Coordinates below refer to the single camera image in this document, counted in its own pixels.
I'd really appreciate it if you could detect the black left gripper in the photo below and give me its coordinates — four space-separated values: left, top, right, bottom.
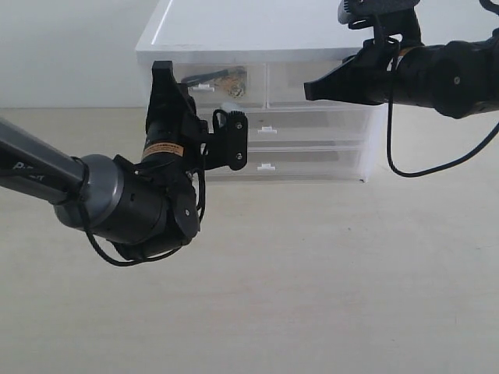
112 61 208 256

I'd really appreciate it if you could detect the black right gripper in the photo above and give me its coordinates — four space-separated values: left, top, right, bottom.
303 30 498 119

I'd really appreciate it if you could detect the small drawer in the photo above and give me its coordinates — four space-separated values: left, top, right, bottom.
267 60 342 108
174 64 266 108

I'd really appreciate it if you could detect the keychain with black strap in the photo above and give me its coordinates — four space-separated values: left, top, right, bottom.
181 66 248 98

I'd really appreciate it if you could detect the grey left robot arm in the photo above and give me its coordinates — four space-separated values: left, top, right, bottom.
1 61 205 261

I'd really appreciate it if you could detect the translucent plastic drawer cabinet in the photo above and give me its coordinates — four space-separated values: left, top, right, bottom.
136 1 386 164

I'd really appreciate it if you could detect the bottom wide drawer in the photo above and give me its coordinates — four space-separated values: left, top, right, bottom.
207 145 373 181

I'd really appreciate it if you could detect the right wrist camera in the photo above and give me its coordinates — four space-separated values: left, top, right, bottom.
338 0 423 46

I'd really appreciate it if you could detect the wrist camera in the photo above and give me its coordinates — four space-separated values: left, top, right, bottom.
204 102 249 171
338 0 423 46

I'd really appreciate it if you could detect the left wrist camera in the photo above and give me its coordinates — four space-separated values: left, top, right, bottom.
204 102 249 171

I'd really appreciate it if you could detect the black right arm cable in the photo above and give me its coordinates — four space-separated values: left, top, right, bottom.
384 15 499 178

